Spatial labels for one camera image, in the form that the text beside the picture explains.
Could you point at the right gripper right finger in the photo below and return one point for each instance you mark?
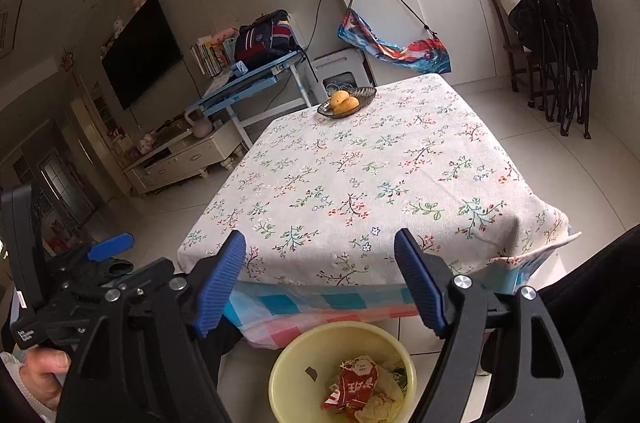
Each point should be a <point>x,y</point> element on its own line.
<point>446,303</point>

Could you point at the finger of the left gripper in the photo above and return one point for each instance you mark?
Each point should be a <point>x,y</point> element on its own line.
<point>111,247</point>

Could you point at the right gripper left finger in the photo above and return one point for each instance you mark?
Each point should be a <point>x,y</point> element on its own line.
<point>219,273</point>

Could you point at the red snack wrapper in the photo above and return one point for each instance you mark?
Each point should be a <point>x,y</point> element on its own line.
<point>354,385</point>

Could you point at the yellow trash bin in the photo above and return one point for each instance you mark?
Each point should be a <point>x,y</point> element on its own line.
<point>301,378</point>

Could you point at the person's left hand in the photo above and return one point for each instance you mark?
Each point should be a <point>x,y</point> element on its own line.
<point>40,373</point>

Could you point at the white tv cabinet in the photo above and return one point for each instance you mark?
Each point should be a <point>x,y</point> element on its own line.
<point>182,157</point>

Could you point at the white plastic bag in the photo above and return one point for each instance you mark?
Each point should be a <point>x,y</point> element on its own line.
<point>387,398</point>

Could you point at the floral tablecloth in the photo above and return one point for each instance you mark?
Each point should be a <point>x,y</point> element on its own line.
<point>319,200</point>

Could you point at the white ceramic jug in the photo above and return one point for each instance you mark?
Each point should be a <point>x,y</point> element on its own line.
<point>199,123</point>

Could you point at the yellow fruit front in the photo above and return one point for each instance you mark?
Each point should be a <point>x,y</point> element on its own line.
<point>348,105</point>

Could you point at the yellow fruit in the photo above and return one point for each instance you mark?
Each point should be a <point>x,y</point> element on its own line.
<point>337,98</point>
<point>348,105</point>

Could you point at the dark fruit plate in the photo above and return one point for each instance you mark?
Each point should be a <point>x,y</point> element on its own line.
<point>364,94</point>

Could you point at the yellow fruit back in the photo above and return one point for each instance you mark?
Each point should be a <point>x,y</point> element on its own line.
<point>337,98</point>

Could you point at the black television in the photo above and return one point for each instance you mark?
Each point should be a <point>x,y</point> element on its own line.
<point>144,52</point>

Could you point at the blue study desk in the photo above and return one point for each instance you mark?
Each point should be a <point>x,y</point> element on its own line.
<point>250,84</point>

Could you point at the row of books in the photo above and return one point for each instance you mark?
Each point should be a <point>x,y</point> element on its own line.
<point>214,54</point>

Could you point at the colourful hanging bag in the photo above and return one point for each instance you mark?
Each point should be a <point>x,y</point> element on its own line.
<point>425,55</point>

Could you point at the white small appliance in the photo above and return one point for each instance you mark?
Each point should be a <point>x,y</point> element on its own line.
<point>341,70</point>

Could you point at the dark backpack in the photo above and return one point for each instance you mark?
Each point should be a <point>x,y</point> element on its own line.
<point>265,40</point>

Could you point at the black folded chairs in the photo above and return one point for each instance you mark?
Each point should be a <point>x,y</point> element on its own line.
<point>563,35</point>

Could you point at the wooden chair with bag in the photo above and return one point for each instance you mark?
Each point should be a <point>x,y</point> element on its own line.
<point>511,59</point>

